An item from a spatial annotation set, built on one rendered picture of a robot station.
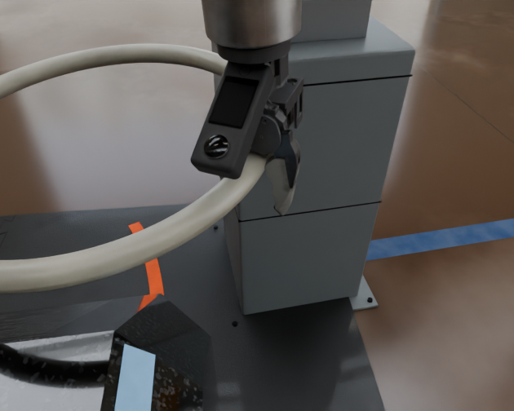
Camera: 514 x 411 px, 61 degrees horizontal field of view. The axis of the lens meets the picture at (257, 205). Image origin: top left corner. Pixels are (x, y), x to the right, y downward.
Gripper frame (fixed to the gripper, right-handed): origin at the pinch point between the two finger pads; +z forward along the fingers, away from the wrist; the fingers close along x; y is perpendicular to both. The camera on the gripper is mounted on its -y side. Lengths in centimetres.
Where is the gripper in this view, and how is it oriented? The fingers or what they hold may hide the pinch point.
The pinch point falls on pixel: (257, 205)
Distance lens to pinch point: 53.2
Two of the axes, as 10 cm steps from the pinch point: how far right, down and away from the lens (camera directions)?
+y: 3.7, -6.4, 6.8
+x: -9.3, -2.1, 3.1
